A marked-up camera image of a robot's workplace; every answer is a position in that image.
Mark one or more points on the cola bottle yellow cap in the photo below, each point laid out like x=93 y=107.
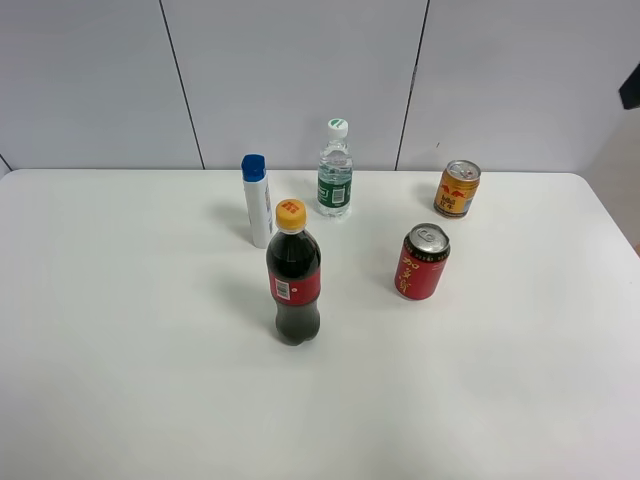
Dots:
x=293 y=259

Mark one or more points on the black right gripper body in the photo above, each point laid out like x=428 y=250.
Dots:
x=629 y=91

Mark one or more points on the red herbal tea can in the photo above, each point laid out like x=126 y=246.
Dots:
x=425 y=251

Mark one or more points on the gold energy drink can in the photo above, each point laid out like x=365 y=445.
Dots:
x=458 y=185

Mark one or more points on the white bottle blue cap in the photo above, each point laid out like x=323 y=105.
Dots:
x=258 y=201

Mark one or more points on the water bottle green label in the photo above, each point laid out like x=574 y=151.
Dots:
x=335 y=171

